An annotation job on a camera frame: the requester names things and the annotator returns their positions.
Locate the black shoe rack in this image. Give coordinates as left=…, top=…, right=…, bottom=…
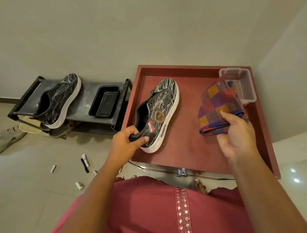
left=7, top=76, right=133, bottom=135

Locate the person's left forearm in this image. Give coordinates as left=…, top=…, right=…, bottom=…
left=59, top=156, right=126, bottom=233

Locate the black plastic tray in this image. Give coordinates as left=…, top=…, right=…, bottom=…
left=88, top=85, right=120, bottom=118

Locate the person's right hand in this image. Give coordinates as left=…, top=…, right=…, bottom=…
left=216, top=111, right=257, bottom=160

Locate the pink embroidered tunic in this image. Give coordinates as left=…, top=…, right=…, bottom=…
left=51, top=176, right=307, bottom=233

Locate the person's left hand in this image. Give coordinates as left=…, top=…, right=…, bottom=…
left=109, top=125, right=150, bottom=166

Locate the beige slipper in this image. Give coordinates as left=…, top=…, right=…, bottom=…
left=19, top=115, right=50, bottom=134

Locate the dark grey sneaker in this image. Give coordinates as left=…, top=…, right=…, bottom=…
left=30, top=73, right=82, bottom=129
left=129, top=78, right=180, bottom=154

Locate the olive brown sandal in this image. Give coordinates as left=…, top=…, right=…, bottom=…
left=49, top=120, right=82, bottom=140

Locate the clear plastic box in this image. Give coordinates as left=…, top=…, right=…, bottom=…
left=218, top=68, right=257, bottom=104

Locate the person's right forearm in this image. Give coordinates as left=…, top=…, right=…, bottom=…
left=226, top=149, right=307, bottom=233

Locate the purple orange checked cloth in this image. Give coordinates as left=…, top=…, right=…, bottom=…
left=198, top=76, right=250, bottom=137

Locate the red tray table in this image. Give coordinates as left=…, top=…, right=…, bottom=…
left=120, top=65, right=281, bottom=181

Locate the grey green clog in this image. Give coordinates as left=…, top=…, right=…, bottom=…
left=0, top=125, right=28, bottom=154

